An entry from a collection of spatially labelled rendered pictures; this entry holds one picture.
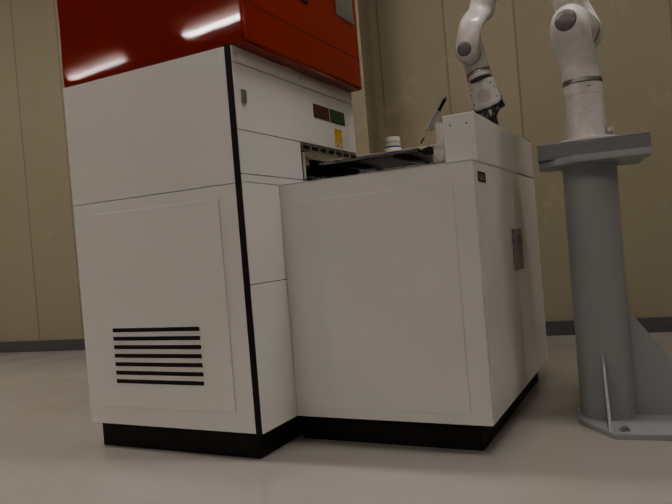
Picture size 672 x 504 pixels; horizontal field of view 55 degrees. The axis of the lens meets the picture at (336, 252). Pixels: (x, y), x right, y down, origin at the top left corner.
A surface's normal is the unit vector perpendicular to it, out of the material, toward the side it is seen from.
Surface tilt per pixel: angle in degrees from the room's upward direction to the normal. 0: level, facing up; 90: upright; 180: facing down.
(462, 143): 90
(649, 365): 90
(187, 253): 90
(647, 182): 90
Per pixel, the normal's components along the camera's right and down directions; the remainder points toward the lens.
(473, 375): -0.45, 0.04
